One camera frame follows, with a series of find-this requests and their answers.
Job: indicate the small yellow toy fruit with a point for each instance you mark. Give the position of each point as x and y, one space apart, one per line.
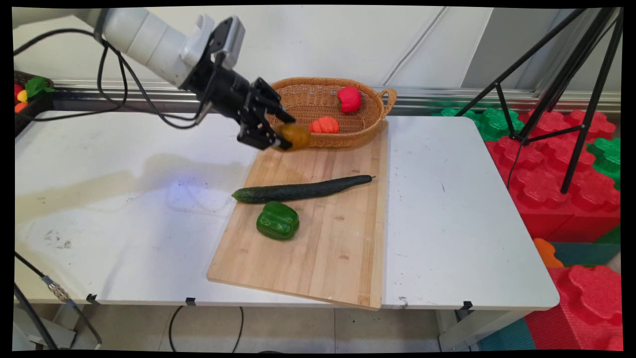
22 96

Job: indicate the small red toy fruit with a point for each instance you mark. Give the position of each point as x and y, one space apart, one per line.
17 91

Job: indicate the small orange toy fruit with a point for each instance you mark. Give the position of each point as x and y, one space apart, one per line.
20 107

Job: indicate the red toy bell pepper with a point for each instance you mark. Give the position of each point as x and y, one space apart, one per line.
350 99

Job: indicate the large red foam block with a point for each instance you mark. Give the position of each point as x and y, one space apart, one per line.
546 189

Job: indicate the brown toy potato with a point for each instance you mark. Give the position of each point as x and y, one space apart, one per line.
298 136

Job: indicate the wooden cutting board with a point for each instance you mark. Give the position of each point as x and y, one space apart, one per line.
323 248

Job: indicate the teal foam floor mat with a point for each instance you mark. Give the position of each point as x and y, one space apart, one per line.
507 338

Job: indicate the long dark green cucumber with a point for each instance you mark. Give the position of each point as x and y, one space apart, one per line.
298 190

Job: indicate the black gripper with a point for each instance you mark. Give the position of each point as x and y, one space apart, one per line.
223 89

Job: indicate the black tripod stand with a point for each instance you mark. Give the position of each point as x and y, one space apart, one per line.
571 74

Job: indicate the white table leg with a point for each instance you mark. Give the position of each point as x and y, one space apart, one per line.
477 328

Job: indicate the orange toy pumpkin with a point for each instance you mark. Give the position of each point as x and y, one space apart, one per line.
324 125

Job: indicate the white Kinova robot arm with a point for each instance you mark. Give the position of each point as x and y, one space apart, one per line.
149 40

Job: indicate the aluminium wall rail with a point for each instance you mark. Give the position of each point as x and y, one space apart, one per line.
447 97

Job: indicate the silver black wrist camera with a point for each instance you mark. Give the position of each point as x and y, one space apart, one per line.
229 40

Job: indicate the green toy bell pepper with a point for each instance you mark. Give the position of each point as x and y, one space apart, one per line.
278 221

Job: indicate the small green toy vegetable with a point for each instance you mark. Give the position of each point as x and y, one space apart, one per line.
39 87

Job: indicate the orange foam piece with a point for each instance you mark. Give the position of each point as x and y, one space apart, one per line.
545 252

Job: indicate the green foam block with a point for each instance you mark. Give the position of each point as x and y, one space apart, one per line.
492 122
607 156

